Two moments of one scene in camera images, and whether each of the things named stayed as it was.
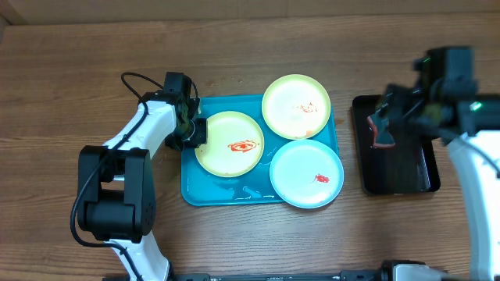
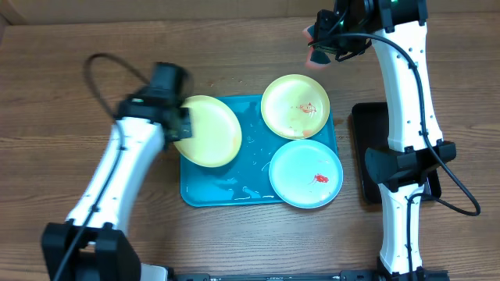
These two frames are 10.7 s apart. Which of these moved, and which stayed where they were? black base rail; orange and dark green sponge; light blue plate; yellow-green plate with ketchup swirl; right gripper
Moved: right gripper; yellow-green plate with ketchup swirl; orange and dark green sponge
Stayed: light blue plate; black base rail
